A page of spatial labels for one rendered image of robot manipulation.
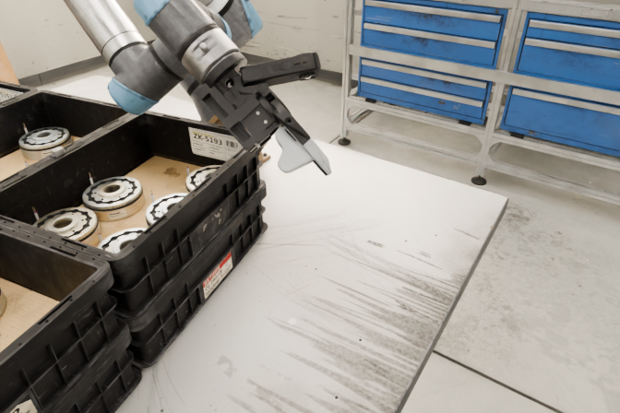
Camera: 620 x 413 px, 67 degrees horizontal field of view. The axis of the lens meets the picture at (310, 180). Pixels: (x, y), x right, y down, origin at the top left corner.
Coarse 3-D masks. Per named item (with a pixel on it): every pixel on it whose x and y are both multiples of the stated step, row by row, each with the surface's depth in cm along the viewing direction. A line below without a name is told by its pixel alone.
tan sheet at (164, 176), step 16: (160, 160) 101; (176, 160) 101; (128, 176) 95; (144, 176) 95; (160, 176) 95; (176, 176) 95; (144, 192) 90; (160, 192) 90; (176, 192) 90; (144, 208) 86; (112, 224) 82; (128, 224) 82; (144, 224) 82
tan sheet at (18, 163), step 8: (72, 136) 110; (16, 152) 104; (0, 160) 101; (8, 160) 101; (16, 160) 101; (32, 160) 101; (0, 168) 98; (8, 168) 98; (16, 168) 98; (0, 176) 95; (8, 176) 95
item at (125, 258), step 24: (168, 120) 96; (192, 120) 95; (48, 168) 79; (240, 168) 82; (0, 192) 72; (192, 192) 72; (0, 216) 67; (168, 216) 67; (48, 240) 62; (72, 240) 62; (144, 240) 62; (120, 264) 60
